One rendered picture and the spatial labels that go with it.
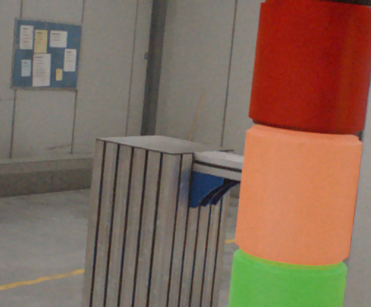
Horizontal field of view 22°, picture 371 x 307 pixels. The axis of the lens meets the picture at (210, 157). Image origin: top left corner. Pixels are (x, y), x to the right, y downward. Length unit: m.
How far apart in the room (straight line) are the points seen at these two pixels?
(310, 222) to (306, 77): 0.06
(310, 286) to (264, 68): 0.09
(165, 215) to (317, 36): 1.80
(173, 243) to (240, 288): 1.81
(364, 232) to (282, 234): 4.88
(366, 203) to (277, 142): 4.86
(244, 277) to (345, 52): 0.10
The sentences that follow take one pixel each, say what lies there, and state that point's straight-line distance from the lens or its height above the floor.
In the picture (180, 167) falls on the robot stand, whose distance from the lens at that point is 2.18.
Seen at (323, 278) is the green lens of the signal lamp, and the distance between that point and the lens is 0.39.
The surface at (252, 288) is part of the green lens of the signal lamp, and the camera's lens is 0.40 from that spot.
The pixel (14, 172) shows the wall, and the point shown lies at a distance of 12.23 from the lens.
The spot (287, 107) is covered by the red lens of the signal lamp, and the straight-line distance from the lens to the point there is 0.38.
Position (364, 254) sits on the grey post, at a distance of 5.28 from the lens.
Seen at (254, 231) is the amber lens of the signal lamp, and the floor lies 2.23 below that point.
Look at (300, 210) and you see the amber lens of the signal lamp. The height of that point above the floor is 2.24.
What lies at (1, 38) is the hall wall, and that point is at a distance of 12.00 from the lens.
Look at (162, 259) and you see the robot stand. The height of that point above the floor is 1.78.
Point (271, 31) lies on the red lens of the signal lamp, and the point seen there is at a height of 2.31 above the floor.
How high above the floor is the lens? 2.31
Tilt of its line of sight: 7 degrees down
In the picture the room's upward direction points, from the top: 6 degrees clockwise
